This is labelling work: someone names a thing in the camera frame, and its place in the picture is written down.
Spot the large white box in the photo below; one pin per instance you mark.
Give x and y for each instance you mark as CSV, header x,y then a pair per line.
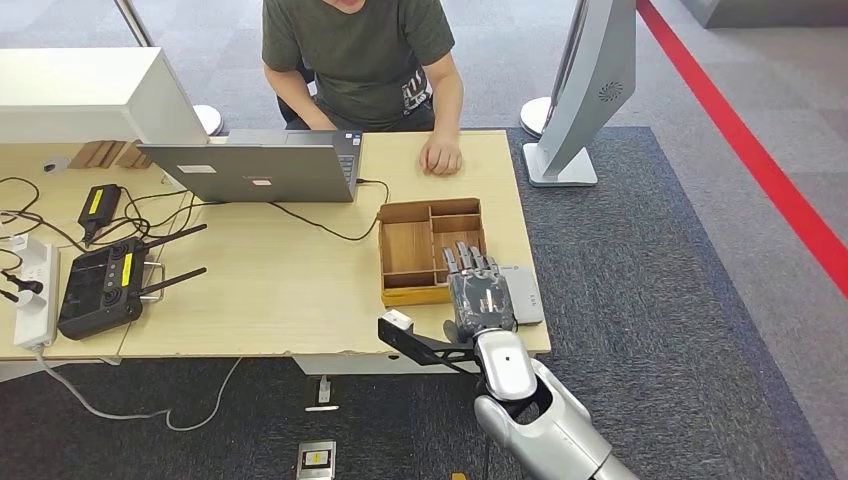
x,y
79,93

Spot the grey kiosk display stand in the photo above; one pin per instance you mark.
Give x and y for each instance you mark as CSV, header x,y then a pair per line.
x,y
586,93

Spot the white power strip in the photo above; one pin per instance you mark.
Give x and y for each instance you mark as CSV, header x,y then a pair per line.
x,y
36,316

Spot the small white charger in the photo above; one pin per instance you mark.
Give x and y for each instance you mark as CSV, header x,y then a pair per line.
x,y
20,244

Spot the white round stand base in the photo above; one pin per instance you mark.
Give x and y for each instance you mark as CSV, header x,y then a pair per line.
x,y
210,120
533,115

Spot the person's left hand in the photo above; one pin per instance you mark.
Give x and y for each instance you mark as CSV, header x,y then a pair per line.
x,y
440,156

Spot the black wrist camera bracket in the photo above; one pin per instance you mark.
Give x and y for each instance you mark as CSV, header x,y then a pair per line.
x,y
424,348

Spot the black power adapter yellow label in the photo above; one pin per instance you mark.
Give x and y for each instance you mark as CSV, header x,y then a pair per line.
x,y
99,205

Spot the person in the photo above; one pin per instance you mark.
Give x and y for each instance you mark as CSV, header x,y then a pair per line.
x,y
358,53

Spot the grey laptop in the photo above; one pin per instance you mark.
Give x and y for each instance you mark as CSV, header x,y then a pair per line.
x,y
265,172

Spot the metal pole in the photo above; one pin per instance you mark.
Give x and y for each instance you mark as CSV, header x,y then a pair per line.
x,y
136,23

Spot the wooden block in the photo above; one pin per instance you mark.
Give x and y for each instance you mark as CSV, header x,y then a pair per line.
x,y
96,154
134,156

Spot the grey platform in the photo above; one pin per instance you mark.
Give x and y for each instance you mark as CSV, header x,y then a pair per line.
x,y
762,13

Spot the dark grey carpet rug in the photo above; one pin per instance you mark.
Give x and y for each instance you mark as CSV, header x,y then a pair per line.
x,y
629,199

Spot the light wooden desk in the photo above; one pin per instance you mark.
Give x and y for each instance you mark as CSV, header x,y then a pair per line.
x,y
278,291

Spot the silver floor socket box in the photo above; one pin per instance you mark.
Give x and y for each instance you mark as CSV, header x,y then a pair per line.
x,y
316,460

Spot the person's left forearm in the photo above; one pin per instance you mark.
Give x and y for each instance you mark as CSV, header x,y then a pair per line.
x,y
445,99

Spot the white floor plug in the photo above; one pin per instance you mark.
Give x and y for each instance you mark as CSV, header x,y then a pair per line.
x,y
322,393

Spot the wooden compartment tray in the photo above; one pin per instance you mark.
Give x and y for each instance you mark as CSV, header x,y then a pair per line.
x,y
407,248

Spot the grey white card reader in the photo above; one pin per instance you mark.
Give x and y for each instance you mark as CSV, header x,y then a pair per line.
x,y
528,298

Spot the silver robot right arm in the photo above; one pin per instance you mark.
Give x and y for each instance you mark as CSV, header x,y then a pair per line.
x,y
543,424

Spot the black plug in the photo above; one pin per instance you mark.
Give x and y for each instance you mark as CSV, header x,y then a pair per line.
x,y
30,287

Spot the black remote controller with antennas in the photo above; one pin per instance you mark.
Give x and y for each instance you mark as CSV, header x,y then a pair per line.
x,y
99,290

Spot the white under-desk drawer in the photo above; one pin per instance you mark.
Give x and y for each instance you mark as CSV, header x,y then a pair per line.
x,y
344,365

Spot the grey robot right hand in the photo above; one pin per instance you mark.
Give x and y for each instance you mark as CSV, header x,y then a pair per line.
x,y
480,298

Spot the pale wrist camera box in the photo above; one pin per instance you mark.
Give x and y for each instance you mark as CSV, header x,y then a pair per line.
x,y
398,320

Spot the person's right forearm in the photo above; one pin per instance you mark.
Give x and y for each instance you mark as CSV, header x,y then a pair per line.
x,y
295,99

